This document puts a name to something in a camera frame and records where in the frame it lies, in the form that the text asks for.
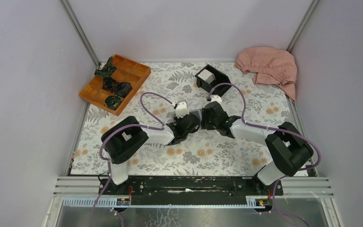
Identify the grey leather card holder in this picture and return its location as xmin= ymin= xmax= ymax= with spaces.
xmin=166 ymin=109 xmax=202 ymax=122

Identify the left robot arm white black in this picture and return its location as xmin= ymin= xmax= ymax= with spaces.
xmin=100 ymin=113 xmax=200 ymax=194

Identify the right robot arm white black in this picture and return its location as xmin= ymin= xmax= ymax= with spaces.
xmin=201 ymin=101 xmax=314 ymax=195

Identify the white card stack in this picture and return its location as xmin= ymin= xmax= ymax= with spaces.
xmin=198 ymin=70 xmax=216 ymax=84

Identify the floral patterned table mat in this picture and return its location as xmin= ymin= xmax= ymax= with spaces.
xmin=70 ymin=63 xmax=294 ymax=176

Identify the dark rolled tie middle right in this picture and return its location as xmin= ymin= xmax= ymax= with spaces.
xmin=112 ymin=82 xmax=132 ymax=98

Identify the dark rolled tie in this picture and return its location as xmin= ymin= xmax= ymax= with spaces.
xmin=112 ymin=82 xmax=132 ymax=98
xmin=104 ymin=95 xmax=124 ymax=110
xmin=102 ymin=77 xmax=117 ymax=92
xmin=94 ymin=56 xmax=117 ymax=78

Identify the dark rolled tie bottom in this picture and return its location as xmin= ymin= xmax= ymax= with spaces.
xmin=104 ymin=95 xmax=124 ymax=110

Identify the orange wooden compartment tray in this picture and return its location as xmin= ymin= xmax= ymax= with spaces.
xmin=78 ymin=54 xmax=151 ymax=116

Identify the pink crumpled cloth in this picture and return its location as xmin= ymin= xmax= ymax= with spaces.
xmin=235 ymin=47 xmax=297 ymax=102

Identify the dark rolled tie middle left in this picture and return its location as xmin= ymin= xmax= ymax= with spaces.
xmin=102 ymin=77 xmax=117 ymax=92

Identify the dark rolled tie top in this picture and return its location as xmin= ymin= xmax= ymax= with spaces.
xmin=94 ymin=56 xmax=117 ymax=78

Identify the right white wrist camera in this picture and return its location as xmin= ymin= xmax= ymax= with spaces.
xmin=209 ymin=95 xmax=222 ymax=105

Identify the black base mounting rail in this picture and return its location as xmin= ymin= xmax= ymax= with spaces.
xmin=98 ymin=176 xmax=284 ymax=205

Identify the aluminium frame rail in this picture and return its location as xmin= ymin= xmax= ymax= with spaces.
xmin=54 ymin=176 xmax=334 ymax=209

